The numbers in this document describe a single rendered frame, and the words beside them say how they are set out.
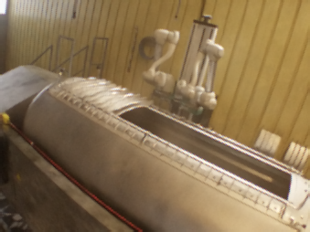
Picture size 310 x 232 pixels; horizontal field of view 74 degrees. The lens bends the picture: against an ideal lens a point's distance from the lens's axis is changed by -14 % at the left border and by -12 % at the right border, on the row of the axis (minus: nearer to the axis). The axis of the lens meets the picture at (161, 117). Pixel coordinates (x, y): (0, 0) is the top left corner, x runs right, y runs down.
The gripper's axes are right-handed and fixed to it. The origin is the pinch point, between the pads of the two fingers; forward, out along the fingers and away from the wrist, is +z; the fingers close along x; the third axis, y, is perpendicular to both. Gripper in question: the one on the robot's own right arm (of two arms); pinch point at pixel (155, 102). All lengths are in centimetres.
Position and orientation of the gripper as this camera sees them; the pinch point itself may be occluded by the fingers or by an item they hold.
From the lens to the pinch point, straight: 292.9
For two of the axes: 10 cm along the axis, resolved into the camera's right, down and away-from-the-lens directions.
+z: -2.3, 9.0, 3.6
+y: 5.9, -1.6, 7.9
